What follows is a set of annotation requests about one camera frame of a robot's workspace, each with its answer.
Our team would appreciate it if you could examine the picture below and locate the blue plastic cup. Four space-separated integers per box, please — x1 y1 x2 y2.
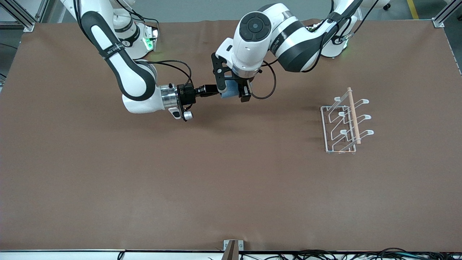
219 79 241 99

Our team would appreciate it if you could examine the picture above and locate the black left arm wrist cable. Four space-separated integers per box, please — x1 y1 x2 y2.
251 61 277 100

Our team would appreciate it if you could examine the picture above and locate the white wire cup holder rack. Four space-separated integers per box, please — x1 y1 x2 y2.
320 87 375 155

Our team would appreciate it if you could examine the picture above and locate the brown table cover mat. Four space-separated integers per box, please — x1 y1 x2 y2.
0 19 462 252

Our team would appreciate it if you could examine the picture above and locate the aluminium frame post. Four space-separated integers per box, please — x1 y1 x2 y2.
0 0 35 32
432 0 456 28

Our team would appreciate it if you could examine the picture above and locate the black right arm wrist cable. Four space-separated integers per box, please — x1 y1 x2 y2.
144 60 192 87

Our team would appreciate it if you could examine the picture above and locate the white table edge rail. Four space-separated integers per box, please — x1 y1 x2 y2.
0 249 126 260

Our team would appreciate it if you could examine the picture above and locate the grey metal bracket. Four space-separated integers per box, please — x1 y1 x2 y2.
223 239 244 260

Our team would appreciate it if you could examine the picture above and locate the black cable bundle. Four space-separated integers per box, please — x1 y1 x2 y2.
208 248 462 260

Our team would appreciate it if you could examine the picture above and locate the black arm wrist cable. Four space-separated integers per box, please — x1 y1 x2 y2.
144 60 192 87
251 61 277 100

